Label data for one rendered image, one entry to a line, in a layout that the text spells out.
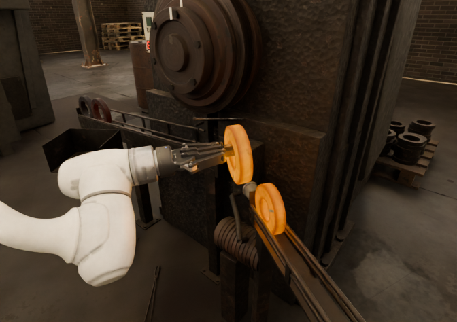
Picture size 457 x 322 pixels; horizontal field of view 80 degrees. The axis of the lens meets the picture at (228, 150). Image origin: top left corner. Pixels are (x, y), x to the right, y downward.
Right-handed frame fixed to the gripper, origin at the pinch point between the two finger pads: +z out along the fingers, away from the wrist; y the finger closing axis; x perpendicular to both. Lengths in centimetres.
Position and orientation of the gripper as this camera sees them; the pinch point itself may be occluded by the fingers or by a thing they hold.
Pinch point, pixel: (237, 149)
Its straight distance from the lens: 71.0
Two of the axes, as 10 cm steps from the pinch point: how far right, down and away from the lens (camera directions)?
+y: 2.7, 4.3, -8.6
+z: 9.6, -1.7, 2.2
